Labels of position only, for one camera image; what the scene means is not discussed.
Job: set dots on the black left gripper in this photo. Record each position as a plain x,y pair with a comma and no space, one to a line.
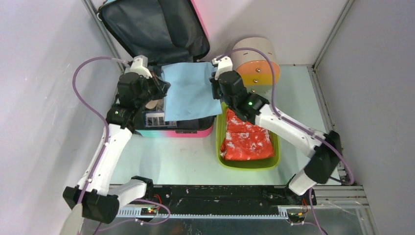
162,87

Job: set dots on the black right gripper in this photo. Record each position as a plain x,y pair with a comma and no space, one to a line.
215,83

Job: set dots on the light blue garment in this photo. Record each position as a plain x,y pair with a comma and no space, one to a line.
190,95

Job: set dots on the red white tie-dye garment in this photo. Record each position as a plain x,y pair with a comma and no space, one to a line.
244,141

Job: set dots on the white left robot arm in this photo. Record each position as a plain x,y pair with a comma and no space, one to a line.
92,198

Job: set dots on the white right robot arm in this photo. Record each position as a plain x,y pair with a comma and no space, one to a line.
320,148

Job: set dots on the beige orange round storage box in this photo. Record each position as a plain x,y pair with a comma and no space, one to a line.
253,67

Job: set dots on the green plastic bin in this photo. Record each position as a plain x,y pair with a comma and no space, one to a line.
255,164

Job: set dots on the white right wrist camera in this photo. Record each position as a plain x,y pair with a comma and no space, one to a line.
223,64

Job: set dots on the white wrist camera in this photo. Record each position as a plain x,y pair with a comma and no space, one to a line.
139,66
223,64

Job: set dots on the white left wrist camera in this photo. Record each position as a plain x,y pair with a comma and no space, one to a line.
139,66

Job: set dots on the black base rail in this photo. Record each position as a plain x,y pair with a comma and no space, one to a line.
226,200

